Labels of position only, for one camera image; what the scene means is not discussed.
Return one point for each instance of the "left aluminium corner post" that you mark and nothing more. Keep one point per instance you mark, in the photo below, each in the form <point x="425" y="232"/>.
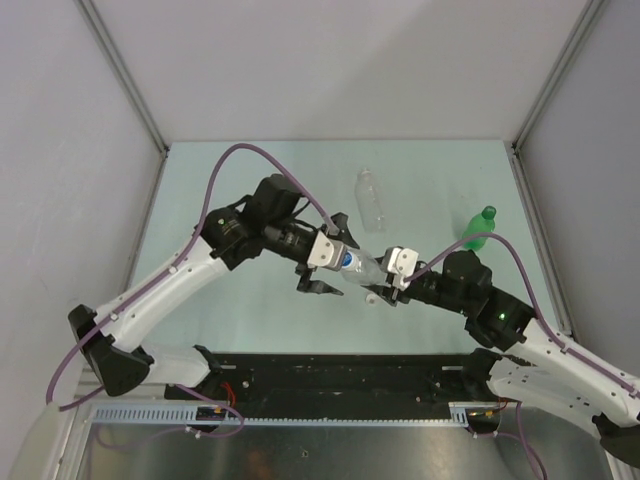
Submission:
<point x="117" y="64"/>

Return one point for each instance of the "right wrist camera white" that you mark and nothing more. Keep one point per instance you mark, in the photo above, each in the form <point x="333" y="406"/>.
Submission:
<point x="400" y="264"/>

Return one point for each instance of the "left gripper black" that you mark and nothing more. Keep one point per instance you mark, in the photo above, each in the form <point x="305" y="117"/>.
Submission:
<point x="306" y="284"/>

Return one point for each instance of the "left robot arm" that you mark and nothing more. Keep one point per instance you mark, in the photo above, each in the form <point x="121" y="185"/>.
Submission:
<point x="113" y="335"/>

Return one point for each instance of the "right aluminium corner post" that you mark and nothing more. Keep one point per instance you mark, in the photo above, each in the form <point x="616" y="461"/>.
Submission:
<point x="577" y="38"/>

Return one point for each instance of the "clear plastic bottle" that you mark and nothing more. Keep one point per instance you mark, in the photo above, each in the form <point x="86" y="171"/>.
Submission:
<point x="361" y="268"/>
<point x="369" y="203"/>

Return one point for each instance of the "green bottle cap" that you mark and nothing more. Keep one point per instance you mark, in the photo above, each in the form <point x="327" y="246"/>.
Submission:
<point x="489" y="212"/>

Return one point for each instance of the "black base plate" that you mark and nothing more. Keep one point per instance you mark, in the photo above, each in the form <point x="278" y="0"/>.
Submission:
<point x="291" y="382"/>

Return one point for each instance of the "white bottle cap left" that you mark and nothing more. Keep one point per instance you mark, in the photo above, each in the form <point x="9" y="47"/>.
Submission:
<point x="371" y="299"/>

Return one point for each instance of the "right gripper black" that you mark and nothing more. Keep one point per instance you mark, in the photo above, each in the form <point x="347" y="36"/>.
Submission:
<point x="393" y="294"/>

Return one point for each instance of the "green plastic bottle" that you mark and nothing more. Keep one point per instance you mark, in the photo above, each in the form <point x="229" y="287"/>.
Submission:
<point x="475" y="226"/>

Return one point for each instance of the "grey slotted cable duct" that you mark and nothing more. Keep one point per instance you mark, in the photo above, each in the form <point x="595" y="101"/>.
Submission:
<point x="208" y="415"/>

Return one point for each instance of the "aluminium corner post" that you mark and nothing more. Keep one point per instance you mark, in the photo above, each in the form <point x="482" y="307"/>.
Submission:
<point x="577" y="38"/>
<point x="117" y="64"/>

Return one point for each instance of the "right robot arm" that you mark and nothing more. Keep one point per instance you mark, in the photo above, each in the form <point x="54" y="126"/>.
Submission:
<point x="521" y="357"/>

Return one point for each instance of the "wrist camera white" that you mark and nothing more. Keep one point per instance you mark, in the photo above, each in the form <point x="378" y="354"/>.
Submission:
<point x="326" y="253"/>
<point x="400" y="264"/>

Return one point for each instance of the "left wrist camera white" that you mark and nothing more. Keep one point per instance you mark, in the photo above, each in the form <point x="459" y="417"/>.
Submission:
<point x="326" y="253"/>

